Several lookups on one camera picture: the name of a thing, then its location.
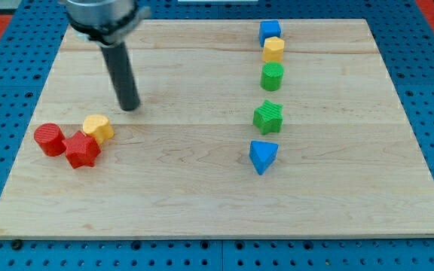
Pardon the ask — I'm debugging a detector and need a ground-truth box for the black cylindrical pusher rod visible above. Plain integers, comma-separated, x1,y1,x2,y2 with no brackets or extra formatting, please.
101,42,140,111

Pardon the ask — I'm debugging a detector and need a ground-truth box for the yellow hexagon block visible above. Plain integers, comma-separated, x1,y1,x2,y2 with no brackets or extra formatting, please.
262,36,285,62

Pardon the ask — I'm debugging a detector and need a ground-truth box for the blue cube block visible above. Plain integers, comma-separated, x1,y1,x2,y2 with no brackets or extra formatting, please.
258,20,282,47

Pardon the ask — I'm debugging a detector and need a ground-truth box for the green cylinder block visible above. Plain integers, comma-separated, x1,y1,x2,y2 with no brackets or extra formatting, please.
260,62,284,91

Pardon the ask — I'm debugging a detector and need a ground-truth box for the green star block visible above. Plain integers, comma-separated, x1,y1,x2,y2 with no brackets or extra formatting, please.
252,99,283,136

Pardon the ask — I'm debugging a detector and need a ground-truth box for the red star block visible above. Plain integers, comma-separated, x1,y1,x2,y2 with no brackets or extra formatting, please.
63,131,101,169

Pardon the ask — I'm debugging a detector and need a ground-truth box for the yellow heart block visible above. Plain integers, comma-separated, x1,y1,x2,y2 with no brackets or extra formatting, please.
82,114,115,145

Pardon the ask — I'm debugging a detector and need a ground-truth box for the red cylinder block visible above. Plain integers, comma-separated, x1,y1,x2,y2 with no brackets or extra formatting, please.
33,123,66,157

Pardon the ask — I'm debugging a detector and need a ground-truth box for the light wooden board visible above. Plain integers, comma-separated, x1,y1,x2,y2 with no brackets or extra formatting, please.
0,19,434,240

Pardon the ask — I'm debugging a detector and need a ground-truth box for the blue triangle block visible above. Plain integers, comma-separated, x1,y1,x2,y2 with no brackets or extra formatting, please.
249,141,279,175

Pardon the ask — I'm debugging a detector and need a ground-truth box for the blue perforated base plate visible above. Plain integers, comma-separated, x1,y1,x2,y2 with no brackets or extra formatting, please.
0,1,434,270

